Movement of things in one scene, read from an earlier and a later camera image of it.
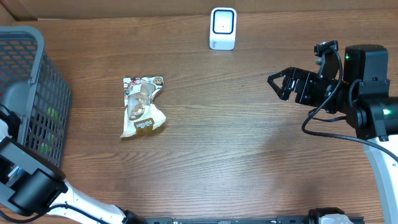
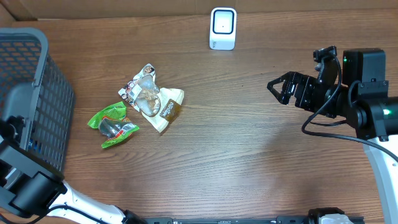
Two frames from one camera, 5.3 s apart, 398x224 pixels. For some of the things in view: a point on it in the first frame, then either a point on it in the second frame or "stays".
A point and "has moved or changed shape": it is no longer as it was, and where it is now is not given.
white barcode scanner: (222, 28) stays
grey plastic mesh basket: (30, 84) stays
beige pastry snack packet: (142, 115) has moved or changed shape
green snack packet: (51, 135) to (112, 123)
